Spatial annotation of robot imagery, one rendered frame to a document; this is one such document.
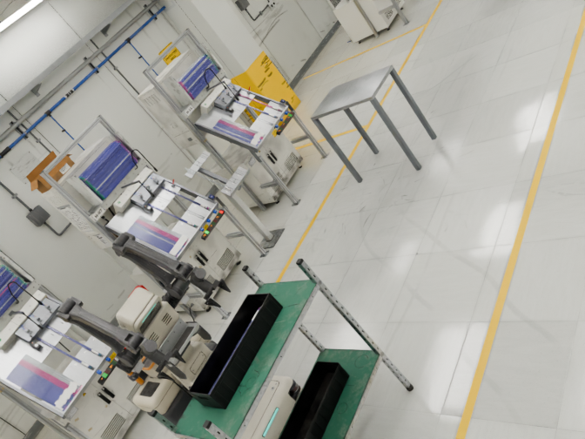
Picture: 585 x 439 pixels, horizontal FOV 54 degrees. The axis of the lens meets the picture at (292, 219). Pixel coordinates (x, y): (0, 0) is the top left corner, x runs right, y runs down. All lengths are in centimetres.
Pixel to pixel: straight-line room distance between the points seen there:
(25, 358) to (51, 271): 196
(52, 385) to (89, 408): 46
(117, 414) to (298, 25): 675
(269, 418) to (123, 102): 472
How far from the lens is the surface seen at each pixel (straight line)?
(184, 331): 322
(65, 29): 730
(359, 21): 875
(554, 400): 307
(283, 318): 283
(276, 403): 362
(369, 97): 472
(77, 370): 462
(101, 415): 499
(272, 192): 611
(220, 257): 557
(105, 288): 678
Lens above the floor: 245
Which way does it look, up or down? 25 degrees down
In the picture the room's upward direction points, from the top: 40 degrees counter-clockwise
